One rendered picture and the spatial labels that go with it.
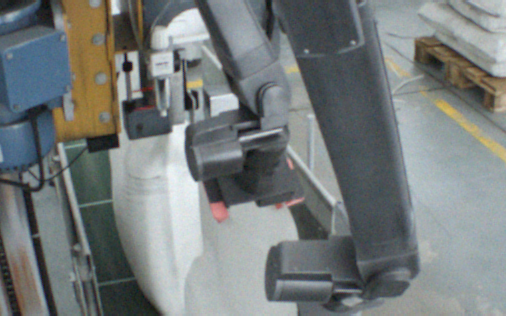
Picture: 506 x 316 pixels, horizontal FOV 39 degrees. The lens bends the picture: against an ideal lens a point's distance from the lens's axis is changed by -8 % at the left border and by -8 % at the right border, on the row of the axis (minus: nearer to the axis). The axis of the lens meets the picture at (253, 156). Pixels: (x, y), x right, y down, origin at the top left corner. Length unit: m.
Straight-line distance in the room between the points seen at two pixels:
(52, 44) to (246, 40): 0.26
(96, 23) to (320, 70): 0.82
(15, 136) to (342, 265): 0.55
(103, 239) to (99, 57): 1.02
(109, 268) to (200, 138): 1.21
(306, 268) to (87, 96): 0.68
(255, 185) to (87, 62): 0.41
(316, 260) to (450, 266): 2.04
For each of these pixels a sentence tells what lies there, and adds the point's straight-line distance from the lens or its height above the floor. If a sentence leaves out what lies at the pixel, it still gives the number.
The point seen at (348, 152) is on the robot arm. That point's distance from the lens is 0.55.
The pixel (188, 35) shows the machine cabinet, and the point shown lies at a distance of 4.26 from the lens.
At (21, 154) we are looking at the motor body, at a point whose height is 1.12.
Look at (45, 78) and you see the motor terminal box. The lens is 1.01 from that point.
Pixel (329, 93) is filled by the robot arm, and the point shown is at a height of 1.41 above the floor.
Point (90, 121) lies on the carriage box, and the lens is 1.32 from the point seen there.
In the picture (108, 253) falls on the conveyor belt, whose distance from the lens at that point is 2.16.
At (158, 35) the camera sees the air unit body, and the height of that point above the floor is 1.21.
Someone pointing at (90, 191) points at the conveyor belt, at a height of 0.38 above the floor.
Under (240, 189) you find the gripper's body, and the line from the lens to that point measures 1.04.
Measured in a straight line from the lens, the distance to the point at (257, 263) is 1.05.
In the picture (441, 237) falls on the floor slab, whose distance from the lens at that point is 2.90.
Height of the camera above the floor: 1.61
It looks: 28 degrees down
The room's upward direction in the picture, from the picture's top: 1 degrees counter-clockwise
